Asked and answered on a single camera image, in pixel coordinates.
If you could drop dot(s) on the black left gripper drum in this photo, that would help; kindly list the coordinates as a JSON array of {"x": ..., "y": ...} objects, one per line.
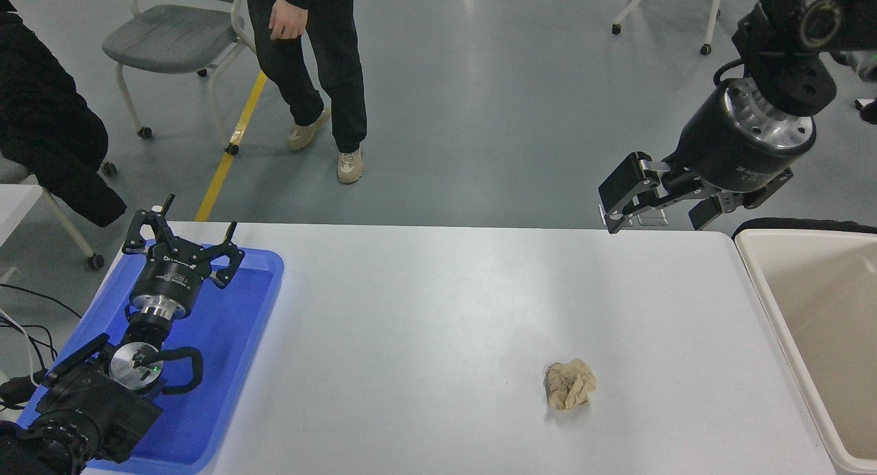
[{"x": 171, "y": 276}]

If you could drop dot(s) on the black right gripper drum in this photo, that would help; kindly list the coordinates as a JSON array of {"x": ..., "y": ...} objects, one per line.
[{"x": 719, "y": 146}]

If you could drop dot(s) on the tan paper ball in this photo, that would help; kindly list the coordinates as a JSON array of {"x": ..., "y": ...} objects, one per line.
[{"x": 570, "y": 384}]

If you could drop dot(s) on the person's right hand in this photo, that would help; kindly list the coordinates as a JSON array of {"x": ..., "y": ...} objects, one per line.
[{"x": 286, "y": 19}]

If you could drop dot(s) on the grey seat wheeled chair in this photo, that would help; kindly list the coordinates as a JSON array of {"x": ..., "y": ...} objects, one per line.
[
  {"x": 68, "y": 228},
  {"x": 171, "y": 40}
]

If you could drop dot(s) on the blue plastic tray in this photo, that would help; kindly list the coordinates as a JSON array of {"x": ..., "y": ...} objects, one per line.
[{"x": 226, "y": 338}]

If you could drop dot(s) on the white side table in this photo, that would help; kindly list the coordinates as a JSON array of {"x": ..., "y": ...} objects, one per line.
[{"x": 15, "y": 208}]

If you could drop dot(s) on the person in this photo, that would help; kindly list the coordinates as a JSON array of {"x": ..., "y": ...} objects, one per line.
[
  {"x": 48, "y": 118},
  {"x": 329, "y": 64}
]

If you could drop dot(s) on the person's right beige shoe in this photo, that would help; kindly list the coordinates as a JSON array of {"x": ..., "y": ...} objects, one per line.
[{"x": 305, "y": 132}]

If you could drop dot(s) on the person's beige shoe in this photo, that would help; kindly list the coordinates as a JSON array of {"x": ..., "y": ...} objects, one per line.
[
  {"x": 350, "y": 166},
  {"x": 305, "y": 132}
]

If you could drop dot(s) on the person's left beige shoe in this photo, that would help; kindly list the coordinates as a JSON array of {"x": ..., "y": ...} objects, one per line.
[{"x": 350, "y": 166}]

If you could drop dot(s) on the white stand foot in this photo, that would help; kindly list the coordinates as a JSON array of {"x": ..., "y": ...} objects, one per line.
[{"x": 862, "y": 104}]

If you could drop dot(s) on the large pale bin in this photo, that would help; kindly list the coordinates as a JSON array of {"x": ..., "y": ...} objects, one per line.
[{"x": 815, "y": 324}]

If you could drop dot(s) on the white frame wheeled chair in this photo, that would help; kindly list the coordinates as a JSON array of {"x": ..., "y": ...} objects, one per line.
[{"x": 709, "y": 9}]

